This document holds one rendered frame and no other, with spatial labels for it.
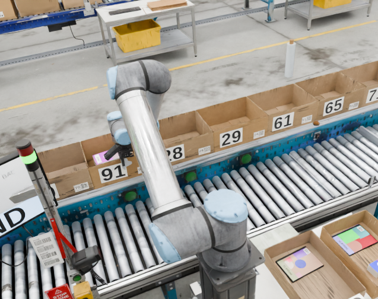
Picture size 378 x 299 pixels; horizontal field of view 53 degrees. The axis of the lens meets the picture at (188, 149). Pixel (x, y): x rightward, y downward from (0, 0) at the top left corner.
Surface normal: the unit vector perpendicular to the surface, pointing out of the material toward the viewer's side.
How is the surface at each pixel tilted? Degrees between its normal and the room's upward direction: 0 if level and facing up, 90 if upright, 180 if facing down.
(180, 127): 89
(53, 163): 89
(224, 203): 5
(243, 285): 90
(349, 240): 0
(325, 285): 1
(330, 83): 90
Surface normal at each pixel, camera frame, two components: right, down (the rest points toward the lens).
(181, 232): 0.19, -0.29
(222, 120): 0.36, 0.52
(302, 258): -0.07, -0.80
